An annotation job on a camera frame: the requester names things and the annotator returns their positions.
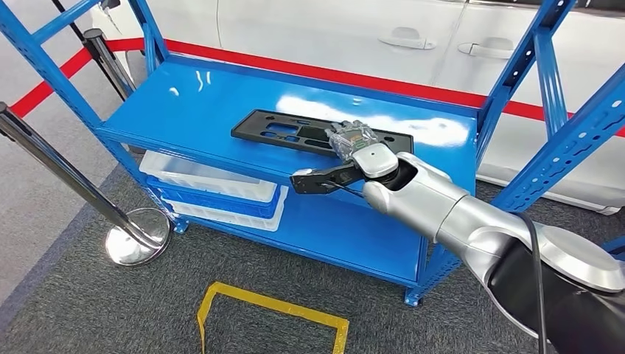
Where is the black plastic plate holder part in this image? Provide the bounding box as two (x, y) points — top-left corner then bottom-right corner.
(231, 108), (415, 159)

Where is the blue metal shelf rack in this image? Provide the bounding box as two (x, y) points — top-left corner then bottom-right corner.
(603, 235), (625, 263)
(0, 0), (625, 308)

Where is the red barrier belt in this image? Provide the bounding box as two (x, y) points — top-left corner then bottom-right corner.
(10, 47), (94, 119)
(105, 38), (625, 139)

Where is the yellow floor tape square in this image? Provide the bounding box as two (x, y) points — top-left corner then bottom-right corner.
(196, 282), (351, 354)

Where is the white car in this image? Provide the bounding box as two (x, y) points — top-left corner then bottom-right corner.
(90, 0), (625, 216)

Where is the thin black rod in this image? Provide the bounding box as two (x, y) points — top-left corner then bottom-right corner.
(51, 0), (129, 101)

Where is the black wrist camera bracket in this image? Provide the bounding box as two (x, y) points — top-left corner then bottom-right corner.
(289, 162), (365, 195)

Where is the white car door handle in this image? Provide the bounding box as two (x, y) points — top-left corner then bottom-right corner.
(378, 27), (437, 51)
(458, 37), (516, 60)

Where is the chrome stanchion post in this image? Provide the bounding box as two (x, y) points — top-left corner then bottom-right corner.
(83, 28), (138, 99)
(0, 101), (172, 267)

